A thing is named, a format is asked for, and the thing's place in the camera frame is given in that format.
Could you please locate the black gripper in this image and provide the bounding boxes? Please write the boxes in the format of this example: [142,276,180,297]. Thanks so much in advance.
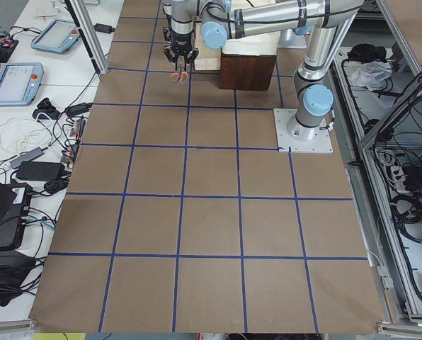
[164,31,199,73]

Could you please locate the orange grey scissors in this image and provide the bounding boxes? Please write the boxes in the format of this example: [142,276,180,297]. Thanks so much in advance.
[169,62,188,84]

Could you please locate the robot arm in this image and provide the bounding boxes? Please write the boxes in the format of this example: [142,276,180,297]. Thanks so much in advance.
[202,1,363,141]
[161,1,198,76]

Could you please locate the brown wooden cabinet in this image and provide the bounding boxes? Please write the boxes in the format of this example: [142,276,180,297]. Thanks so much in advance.
[219,53,277,91]

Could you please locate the upper teach pendant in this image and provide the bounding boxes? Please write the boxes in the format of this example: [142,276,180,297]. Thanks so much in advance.
[30,19,80,54]

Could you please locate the teach pendant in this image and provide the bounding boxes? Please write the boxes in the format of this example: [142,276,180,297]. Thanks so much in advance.
[0,62,44,106]
[30,19,80,54]

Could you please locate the lower teach pendant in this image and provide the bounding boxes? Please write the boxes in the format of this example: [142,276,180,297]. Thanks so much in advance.
[0,62,44,106]

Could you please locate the white cloth rag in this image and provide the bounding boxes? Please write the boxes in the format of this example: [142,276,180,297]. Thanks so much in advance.
[348,62,393,91]

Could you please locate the black power brick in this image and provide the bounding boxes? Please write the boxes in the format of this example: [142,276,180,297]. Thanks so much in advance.
[16,161,64,181]

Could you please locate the black laptop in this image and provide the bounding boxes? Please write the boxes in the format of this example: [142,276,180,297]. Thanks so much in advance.
[0,183,32,251]

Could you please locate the aluminium frame post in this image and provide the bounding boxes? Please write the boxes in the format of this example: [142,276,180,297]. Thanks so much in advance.
[65,0,108,76]

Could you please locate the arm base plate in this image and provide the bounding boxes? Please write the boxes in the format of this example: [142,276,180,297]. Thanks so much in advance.
[273,108,333,154]

